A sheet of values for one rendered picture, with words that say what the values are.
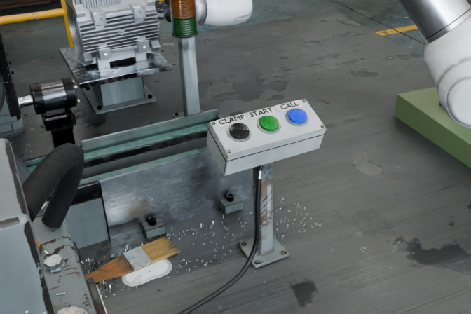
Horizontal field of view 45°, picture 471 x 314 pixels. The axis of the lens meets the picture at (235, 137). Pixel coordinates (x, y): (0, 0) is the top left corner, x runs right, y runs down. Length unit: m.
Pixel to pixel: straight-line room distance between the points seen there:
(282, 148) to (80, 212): 0.39
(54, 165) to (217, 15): 1.23
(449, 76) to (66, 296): 0.83
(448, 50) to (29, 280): 0.94
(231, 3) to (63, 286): 1.22
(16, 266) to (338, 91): 1.36
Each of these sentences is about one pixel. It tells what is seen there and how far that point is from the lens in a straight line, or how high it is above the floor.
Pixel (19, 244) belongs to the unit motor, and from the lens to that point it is 0.29.
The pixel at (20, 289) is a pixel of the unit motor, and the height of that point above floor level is 1.27.
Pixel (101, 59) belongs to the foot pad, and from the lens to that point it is 1.46.
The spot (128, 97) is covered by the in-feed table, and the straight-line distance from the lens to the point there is 1.57.
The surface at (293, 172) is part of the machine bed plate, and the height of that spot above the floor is 0.80.
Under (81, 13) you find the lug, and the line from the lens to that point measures 1.43.
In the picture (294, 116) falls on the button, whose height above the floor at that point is 1.07.
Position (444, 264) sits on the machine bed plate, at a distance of 1.05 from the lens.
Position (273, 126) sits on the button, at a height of 1.07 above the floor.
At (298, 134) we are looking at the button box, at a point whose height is 1.05.
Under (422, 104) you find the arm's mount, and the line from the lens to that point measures 1.43.
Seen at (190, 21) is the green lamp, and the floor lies 1.07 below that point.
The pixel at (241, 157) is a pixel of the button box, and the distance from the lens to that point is 0.83.
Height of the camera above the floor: 1.48
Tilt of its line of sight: 30 degrees down
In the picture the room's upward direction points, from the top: 2 degrees counter-clockwise
